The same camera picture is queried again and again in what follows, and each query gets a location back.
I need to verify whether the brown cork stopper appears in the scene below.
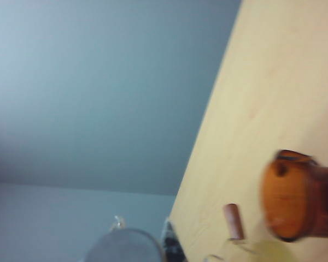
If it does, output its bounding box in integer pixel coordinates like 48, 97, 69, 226
222, 203, 245, 241

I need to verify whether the amber glass beaker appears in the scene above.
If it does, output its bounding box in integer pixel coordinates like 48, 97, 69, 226
259, 148, 328, 243

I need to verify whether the clear beaker with yellow liquid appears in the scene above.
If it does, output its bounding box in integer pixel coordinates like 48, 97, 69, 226
204, 234, 300, 262

